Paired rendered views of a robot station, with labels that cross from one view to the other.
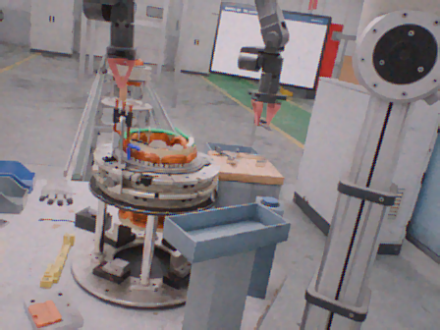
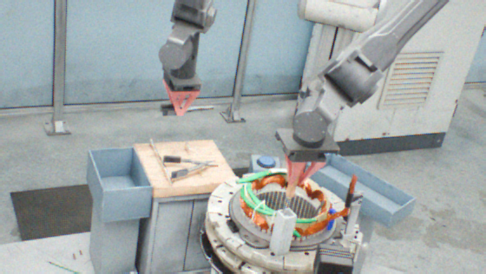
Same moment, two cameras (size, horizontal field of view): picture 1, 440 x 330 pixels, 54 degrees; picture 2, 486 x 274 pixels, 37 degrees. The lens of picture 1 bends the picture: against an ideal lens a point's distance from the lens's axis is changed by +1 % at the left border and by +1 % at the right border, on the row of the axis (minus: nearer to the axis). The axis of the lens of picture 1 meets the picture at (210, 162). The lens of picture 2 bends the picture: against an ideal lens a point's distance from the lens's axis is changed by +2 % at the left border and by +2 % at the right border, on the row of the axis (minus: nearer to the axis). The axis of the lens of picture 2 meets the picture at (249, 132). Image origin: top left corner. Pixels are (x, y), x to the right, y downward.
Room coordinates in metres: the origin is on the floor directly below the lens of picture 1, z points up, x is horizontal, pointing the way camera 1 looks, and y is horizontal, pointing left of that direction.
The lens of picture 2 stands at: (1.44, 1.30, 1.95)
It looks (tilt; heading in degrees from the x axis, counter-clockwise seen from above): 29 degrees down; 256
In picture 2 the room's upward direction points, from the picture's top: 10 degrees clockwise
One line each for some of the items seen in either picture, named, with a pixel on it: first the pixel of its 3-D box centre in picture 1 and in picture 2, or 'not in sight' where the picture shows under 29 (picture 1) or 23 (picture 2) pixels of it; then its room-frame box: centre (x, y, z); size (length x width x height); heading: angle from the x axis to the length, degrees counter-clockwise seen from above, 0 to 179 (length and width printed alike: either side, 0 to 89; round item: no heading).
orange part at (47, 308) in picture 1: (44, 313); not in sight; (0.76, 0.30, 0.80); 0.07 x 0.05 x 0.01; 40
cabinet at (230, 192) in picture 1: (235, 210); (178, 215); (1.22, -0.10, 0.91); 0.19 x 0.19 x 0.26; 13
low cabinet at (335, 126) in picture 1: (357, 160); not in sight; (3.44, -1.20, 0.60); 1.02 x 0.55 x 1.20; 15
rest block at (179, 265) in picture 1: (182, 261); not in sight; (0.97, 0.03, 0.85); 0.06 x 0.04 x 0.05; 153
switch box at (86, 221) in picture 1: (93, 219); not in sight; (1.21, 0.33, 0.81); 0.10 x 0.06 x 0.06; 72
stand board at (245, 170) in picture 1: (243, 167); (185, 166); (1.22, -0.10, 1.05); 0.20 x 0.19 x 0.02; 13
